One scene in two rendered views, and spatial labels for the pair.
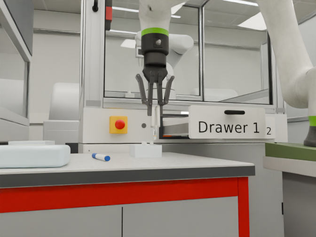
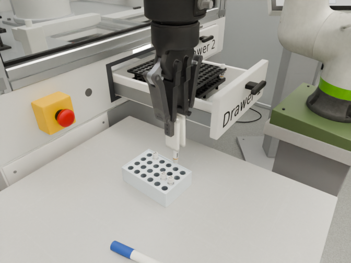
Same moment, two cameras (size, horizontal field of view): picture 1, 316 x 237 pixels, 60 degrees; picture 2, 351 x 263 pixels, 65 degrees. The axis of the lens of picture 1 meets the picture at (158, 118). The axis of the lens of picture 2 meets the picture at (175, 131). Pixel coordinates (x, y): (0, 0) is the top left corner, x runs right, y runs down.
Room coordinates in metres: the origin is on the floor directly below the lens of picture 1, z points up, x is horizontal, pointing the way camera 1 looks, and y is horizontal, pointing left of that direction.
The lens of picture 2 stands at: (0.54, 0.28, 1.18)
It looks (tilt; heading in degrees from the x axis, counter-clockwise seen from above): 33 degrees down; 323
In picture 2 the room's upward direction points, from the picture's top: straight up
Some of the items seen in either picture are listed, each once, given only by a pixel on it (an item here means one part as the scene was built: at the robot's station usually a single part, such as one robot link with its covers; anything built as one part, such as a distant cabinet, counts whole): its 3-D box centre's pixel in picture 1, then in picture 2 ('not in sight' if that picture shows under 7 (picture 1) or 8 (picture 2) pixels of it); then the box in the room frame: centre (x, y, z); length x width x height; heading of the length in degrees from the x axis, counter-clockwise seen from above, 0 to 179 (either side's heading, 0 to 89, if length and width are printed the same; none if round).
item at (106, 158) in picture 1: (100, 156); (148, 261); (0.76, 0.16, 0.77); 0.14 x 0.02 x 0.02; 27
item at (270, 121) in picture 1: (249, 127); (198, 45); (1.34, -0.45, 0.87); 0.29 x 0.02 x 0.11; 107
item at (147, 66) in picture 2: not in sight; (177, 79); (1.13, -0.18, 0.87); 0.22 x 0.18 x 0.06; 17
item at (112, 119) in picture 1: (118, 124); (55, 112); (1.13, 0.16, 0.88); 0.07 x 0.05 x 0.07; 107
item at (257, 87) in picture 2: (232, 112); (254, 86); (0.91, -0.25, 0.91); 0.07 x 0.04 x 0.01; 107
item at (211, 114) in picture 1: (228, 122); (242, 95); (0.94, -0.24, 0.87); 0.29 x 0.02 x 0.11; 107
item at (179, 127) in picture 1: (201, 127); (174, 80); (1.14, -0.18, 0.86); 0.40 x 0.26 x 0.06; 17
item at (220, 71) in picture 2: not in sight; (208, 78); (1.03, -0.21, 0.90); 0.18 x 0.02 x 0.01; 107
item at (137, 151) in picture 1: (145, 150); (156, 176); (0.91, 0.04, 0.78); 0.12 x 0.08 x 0.04; 14
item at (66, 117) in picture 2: (119, 124); (64, 117); (1.10, 0.15, 0.88); 0.04 x 0.03 x 0.04; 107
